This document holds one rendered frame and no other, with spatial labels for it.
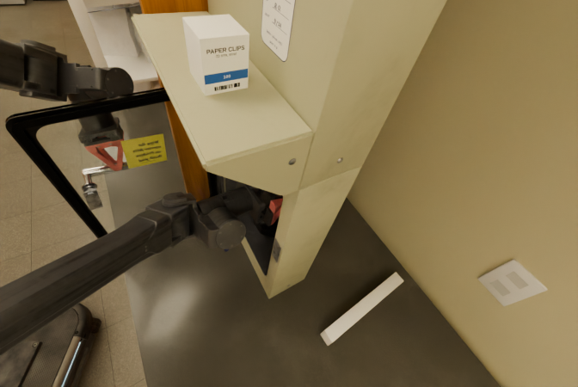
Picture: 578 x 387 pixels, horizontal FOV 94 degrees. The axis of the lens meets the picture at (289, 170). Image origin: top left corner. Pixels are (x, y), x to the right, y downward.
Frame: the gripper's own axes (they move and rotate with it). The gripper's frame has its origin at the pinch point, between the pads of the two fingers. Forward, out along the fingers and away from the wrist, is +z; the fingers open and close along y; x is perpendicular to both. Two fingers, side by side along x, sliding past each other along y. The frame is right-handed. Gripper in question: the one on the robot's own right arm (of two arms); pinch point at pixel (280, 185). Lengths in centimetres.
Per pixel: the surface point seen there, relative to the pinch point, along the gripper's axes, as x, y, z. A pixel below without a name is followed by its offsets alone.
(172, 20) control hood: -31.6, 13.2, -17.5
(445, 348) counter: 23, -48, 24
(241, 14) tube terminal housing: -36.1, 2.5, -12.1
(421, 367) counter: 24, -47, 15
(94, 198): 1.6, 14.0, -35.8
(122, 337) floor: 122, 28, -53
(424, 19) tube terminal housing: -42.2, -16.8, -4.6
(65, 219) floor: 122, 114, -67
